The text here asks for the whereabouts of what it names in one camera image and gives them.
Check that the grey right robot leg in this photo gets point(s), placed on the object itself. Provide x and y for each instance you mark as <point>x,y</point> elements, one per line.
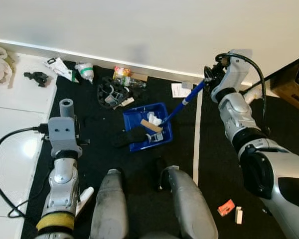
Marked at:
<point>189,209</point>

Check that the black cloth lump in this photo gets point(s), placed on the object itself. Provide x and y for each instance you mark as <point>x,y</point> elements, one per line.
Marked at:
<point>129,138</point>

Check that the brown cardboard strip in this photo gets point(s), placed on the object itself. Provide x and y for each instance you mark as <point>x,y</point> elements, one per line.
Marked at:
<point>150,126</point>

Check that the clear bottle colourful label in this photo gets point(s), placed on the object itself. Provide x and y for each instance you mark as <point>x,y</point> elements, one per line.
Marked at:
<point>122,72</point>

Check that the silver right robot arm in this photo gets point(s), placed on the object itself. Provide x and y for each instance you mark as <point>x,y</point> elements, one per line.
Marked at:
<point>236,114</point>

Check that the grey plastic hook clip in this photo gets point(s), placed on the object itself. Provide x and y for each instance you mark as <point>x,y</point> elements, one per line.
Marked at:
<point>156,138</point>

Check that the white bottle green band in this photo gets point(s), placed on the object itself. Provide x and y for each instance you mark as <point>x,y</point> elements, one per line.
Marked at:
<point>84,73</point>

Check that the small grey flat piece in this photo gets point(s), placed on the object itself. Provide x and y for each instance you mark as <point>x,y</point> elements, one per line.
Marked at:
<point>187,85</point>

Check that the grey robot leg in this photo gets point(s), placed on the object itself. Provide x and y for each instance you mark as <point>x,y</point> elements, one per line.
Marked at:
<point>189,209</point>
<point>108,209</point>

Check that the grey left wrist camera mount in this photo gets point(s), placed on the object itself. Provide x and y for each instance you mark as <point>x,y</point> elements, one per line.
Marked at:
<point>64,134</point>

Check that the black plastic mesh basket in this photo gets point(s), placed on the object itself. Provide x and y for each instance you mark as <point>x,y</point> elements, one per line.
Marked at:
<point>105,94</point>

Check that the blue plastic dustpan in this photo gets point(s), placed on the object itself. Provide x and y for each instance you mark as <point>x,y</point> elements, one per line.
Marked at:
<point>134,119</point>

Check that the black lumpy plastic part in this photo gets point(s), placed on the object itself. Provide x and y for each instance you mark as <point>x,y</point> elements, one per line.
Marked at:
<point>37,78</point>

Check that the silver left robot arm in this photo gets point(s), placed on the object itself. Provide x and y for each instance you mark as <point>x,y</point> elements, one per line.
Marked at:
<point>62,179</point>

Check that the white crumpled plastic bag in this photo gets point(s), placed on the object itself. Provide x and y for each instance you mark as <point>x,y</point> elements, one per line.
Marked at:
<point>0,67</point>

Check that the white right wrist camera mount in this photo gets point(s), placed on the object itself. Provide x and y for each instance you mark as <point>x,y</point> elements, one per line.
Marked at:
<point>234,74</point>

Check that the white paper slip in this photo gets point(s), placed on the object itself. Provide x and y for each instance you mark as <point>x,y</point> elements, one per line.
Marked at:
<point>178,92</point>

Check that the black floor mat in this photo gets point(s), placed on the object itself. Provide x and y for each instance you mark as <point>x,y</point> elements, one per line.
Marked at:
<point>104,159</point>

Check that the grey left robot leg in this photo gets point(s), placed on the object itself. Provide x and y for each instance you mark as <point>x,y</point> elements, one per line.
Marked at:
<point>108,209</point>

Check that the open brown cardboard box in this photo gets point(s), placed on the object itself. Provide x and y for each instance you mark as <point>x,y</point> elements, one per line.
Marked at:
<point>289,97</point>

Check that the white crumpled paper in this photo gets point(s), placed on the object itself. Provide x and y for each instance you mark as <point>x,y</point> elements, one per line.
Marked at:
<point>254,95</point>

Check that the white crumpled tissue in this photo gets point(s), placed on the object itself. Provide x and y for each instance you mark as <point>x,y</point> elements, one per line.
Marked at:
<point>155,118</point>

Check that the white rectangular block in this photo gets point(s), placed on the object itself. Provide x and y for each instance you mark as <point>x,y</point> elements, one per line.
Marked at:
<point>238,215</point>

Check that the white tape line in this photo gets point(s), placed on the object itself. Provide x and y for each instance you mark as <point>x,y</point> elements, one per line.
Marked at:
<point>197,139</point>

